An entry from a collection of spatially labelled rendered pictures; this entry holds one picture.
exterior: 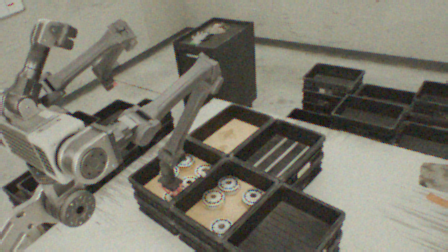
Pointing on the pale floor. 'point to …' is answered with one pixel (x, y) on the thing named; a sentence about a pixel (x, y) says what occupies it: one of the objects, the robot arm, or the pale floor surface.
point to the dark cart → (235, 35)
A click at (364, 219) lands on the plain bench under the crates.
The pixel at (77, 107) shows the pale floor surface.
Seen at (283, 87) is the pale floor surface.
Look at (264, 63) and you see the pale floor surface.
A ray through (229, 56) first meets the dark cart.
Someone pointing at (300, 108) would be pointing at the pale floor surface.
